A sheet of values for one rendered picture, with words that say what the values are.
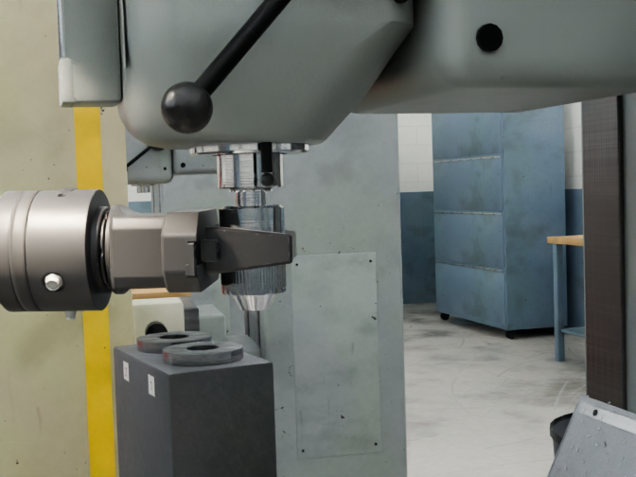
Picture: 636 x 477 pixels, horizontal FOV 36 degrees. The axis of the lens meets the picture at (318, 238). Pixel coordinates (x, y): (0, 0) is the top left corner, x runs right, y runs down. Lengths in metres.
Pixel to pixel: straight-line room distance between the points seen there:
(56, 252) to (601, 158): 0.52
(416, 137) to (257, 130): 9.89
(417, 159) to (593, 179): 9.56
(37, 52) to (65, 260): 1.76
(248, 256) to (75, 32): 0.19
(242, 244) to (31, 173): 1.76
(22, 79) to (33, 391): 0.74
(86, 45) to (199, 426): 0.50
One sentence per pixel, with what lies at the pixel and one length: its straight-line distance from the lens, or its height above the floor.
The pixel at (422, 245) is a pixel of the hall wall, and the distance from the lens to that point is 10.53.
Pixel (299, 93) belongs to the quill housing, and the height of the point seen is 1.34.
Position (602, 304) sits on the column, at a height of 1.16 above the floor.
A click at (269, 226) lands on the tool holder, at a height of 1.25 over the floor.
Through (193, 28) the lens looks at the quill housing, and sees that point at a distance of 0.61.
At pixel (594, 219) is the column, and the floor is 1.24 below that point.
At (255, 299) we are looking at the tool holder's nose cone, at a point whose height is 1.20.
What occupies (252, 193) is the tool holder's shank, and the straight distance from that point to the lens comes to 0.69.
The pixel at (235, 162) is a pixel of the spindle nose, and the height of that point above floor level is 1.30.
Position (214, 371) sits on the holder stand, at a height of 1.09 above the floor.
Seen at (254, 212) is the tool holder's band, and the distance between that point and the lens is 0.68.
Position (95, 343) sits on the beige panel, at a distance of 2.43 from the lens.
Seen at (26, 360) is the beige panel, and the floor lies 0.89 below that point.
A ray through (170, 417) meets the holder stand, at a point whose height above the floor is 1.04.
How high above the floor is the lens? 1.28
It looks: 3 degrees down
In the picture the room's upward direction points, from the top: 2 degrees counter-clockwise
